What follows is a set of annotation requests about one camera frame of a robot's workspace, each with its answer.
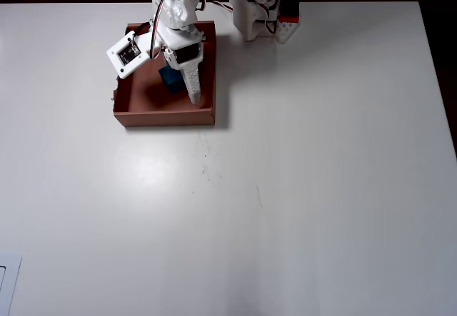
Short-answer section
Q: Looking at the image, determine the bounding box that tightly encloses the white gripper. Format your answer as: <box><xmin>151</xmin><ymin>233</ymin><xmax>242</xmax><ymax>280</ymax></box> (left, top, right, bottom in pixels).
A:
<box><xmin>156</xmin><ymin>23</ymin><xmax>206</xmax><ymax>106</ymax></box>

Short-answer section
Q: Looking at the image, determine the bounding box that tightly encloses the blue cube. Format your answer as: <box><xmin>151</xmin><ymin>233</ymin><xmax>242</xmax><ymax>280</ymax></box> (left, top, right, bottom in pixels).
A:
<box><xmin>159</xmin><ymin>65</ymin><xmax>186</xmax><ymax>95</ymax></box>

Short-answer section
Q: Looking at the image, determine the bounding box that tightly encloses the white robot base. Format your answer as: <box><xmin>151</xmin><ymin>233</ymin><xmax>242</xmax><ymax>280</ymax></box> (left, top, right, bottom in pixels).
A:
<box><xmin>228</xmin><ymin>0</ymin><xmax>300</xmax><ymax>45</ymax></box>

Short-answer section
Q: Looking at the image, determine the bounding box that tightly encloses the brown cardboard box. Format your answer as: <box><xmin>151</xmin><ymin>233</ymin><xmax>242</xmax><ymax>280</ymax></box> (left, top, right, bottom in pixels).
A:
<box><xmin>109</xmin><ymin>21</ymin><xmax>217</xmax><ymax>128</ymax></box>

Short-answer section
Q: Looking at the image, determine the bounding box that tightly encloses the white flat panel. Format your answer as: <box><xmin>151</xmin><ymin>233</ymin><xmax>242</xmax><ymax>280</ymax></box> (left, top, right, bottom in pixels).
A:
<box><xmin>0</xmin><ymin>253</ymin><xmax>23</xmax><ymax>316</ymax></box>

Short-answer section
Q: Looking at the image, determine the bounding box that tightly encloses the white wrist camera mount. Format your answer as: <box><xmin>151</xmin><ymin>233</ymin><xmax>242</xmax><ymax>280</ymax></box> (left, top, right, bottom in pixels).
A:
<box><xmin>106</xmin><ymin>30</ymin><xmax>151</xmax><ymax>80</ymax></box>

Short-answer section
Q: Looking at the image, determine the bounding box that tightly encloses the striped servo wire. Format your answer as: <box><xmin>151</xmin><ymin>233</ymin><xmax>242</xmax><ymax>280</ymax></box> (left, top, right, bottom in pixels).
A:
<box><xmin>201</xmin><ymin>0</ymin><xmax>236</xmax><ymax>13</ymax></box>

